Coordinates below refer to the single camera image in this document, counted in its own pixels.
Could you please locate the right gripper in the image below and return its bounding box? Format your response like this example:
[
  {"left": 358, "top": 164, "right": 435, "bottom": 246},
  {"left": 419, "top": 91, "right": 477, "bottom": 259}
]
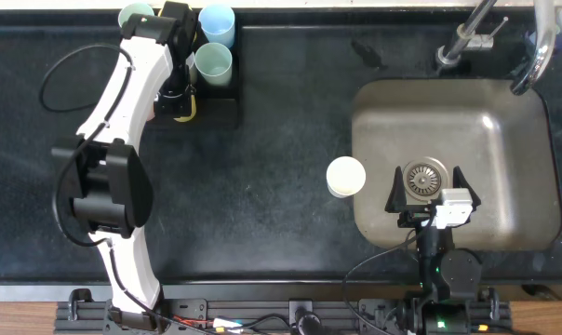
[{"left": 384, "top": 165, "right": 482, "bottom": 230}]

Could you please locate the white cup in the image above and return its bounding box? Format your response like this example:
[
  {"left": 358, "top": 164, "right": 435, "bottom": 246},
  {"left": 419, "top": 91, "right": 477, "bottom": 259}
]
[{"left": 326, "top": 155, "right": 368, "bottom": 199}]

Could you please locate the yellow cup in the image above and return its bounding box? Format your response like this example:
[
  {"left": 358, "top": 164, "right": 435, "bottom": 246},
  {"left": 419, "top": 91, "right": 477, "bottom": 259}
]
[{"left": 173, "top": 91, "right": 199, "bottom": 124}]

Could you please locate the steel sink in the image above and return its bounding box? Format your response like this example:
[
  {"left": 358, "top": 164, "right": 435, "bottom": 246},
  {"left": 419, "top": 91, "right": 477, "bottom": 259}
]
[{"left": 351, "top": 77, "right": 562, "bottom": 252}]

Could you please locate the steel tap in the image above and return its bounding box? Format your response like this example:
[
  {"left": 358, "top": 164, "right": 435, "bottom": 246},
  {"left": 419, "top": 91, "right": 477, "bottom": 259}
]
[{"left": 435, "top": 0, "right": 559, "bottom": 97}]

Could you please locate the black tray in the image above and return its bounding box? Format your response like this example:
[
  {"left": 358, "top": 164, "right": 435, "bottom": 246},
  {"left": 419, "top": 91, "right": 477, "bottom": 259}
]
[{"left": 143, "top": 8, "right": 243, "bottom": 129}]

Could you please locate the green cup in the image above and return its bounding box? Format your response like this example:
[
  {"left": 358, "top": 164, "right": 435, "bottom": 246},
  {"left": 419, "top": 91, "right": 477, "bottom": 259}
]
[
  {"left": 117, "top": 2, "right": 155, "bottom": 29},
  {"left": 194, "top": 42, "right": 234, "bottom": 87}
]

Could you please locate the grey cup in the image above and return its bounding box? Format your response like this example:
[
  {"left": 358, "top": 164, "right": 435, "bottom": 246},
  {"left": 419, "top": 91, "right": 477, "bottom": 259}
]
[{"left": 186, "top": 50, "right": 199, "bottom": 86}]

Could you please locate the blue cup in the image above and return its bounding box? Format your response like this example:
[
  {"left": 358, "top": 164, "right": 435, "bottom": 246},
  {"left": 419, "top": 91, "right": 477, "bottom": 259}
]
[{"left": 197, "top": 4, "right": 236, "bottom": 50}]

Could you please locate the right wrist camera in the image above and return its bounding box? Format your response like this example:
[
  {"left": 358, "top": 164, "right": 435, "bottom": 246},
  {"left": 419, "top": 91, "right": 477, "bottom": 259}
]
[{"left": 432, "top": 188, "right": 475, "bottom": 231}]

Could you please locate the black cable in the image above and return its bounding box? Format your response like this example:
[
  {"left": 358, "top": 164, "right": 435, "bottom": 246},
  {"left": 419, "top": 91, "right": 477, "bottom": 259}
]
[
  {"left": 341, "top": 211, "right": 438, "bottom": 335},
  {"left": 38, "top": 43, "right": 136, "bottom": 248}
]

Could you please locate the mounting rail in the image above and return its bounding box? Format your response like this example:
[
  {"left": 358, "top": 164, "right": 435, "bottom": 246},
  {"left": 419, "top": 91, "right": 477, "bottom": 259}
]
[{"left": 53, "top": 287, "right": 515, "bottom": 335}]

